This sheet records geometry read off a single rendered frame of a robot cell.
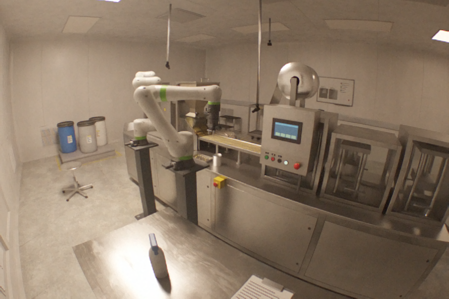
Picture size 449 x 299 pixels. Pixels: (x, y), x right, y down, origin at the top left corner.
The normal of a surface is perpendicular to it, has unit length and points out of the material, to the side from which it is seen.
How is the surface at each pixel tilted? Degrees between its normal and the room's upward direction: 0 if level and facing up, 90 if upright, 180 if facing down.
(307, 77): 90
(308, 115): 90
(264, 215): 90
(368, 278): 90
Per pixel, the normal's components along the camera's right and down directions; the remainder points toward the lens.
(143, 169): 0.77, 0.18
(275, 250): -0.64, 0.16
